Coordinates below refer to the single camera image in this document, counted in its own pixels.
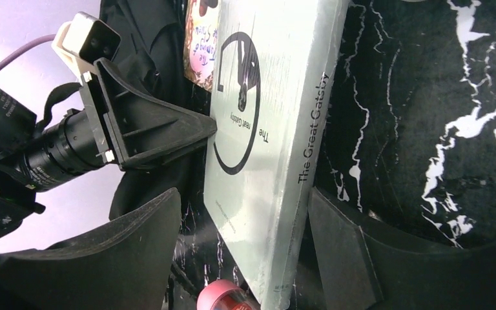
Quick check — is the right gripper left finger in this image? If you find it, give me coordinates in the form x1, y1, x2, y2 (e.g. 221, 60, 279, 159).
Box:
0, 188, 181, 309

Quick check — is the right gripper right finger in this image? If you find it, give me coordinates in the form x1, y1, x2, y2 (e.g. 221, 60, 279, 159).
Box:
308, 188, 496, 309

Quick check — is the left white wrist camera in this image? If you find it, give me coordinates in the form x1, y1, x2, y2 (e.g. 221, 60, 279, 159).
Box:
51, 12, 121, 80

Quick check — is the pink pencil case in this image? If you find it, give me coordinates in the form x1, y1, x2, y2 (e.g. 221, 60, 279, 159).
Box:
196, 280, 261, 310

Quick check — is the white Great Gatsby book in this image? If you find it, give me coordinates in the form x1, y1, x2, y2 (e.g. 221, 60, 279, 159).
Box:
203, 1, 349, 309

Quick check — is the black student backpack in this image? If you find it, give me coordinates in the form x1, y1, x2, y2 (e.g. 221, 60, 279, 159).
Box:
45, 0, 214, 251

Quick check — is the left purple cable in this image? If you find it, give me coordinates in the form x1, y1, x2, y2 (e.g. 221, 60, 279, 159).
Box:
0, 34, 57, 81

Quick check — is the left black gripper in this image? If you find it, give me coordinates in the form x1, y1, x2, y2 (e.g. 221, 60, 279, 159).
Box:
79, 58, 217, 171

